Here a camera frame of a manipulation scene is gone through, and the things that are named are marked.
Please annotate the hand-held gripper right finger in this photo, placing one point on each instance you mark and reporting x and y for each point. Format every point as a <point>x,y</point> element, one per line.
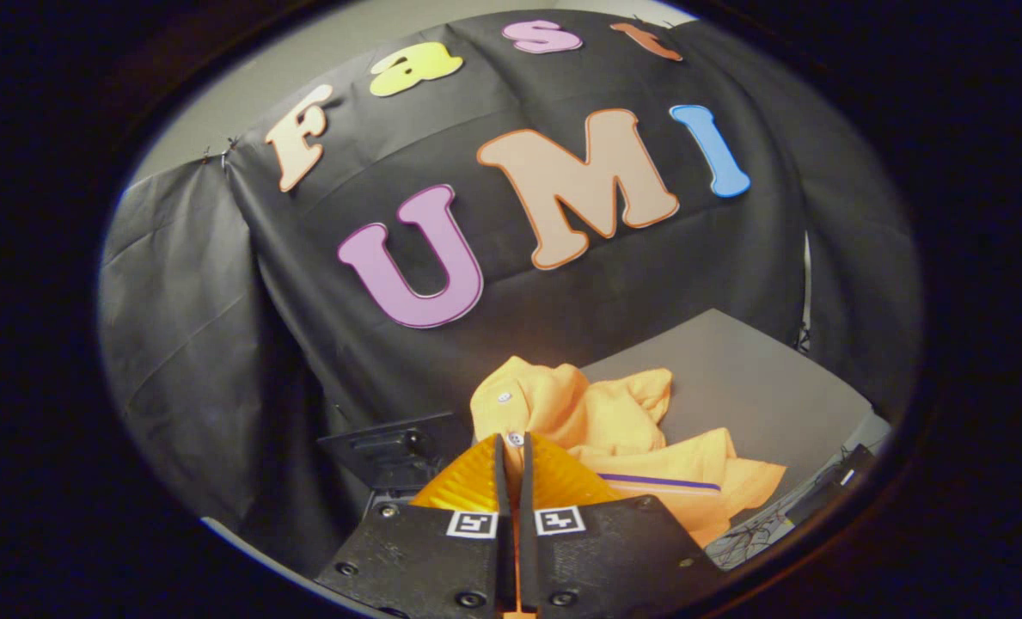
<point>526,481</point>

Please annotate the white cabinet with grey top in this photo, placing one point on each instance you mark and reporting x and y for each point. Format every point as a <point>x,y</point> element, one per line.
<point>751,387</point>

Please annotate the black backdrop cloth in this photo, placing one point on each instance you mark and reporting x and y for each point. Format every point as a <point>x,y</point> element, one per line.
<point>304,344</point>

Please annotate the orange shirt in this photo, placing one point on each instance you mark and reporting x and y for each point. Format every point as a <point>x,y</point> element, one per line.
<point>614,421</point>

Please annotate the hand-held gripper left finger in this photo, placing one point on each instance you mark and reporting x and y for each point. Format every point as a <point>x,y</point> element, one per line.
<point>502,481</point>

